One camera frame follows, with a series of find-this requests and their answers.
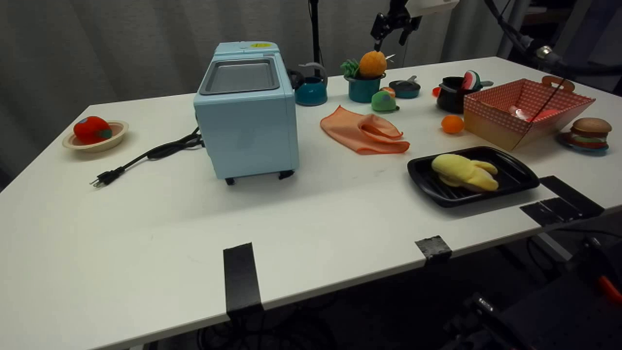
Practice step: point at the red checkered paper basket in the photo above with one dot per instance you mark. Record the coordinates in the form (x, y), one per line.
(492, 124)

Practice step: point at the red tomato plush toy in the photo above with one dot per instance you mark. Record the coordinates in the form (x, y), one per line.
(90, 129)

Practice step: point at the small blue toy pot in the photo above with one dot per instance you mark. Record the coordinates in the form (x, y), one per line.
(362, 91)

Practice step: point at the burger toy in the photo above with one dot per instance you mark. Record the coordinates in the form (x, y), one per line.
(589, 129)

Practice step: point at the orange fruit toy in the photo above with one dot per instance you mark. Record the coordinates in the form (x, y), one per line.
(453, 126)

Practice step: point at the yellow banana plush toy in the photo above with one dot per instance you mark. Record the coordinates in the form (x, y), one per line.
(463, 172)

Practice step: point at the black toy pot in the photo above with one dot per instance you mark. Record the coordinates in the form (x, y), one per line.
(449, 98)

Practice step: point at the black camera tripod stand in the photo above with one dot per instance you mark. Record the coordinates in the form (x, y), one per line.
(315, 32)

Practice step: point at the orange cloth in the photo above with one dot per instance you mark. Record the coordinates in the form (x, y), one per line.
(362, 133)

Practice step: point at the light blue toaster oven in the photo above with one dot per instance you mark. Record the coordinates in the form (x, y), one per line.
(245, 137)

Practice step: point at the watermelon slice toy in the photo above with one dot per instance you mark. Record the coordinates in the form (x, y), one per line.
(471, 81)

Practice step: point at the green pear plush toy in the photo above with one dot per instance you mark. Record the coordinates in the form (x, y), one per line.
(383, 102)

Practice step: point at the dark teal toy frying pan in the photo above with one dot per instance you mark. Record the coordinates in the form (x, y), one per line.
(405, 89)

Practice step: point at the beige shallow bowl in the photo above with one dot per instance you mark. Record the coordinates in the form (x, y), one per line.
(113, 139)

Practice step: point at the teal toy kettle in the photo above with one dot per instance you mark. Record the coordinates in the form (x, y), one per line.
(311, 94)

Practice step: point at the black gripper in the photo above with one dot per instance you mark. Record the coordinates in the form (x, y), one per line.
(399, 11)

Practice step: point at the orange pineapple plush toy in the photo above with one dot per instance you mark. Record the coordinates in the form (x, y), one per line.
(372, 65)

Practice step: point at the black rectangular tray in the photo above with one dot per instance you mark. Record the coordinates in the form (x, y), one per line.
(512, 178)

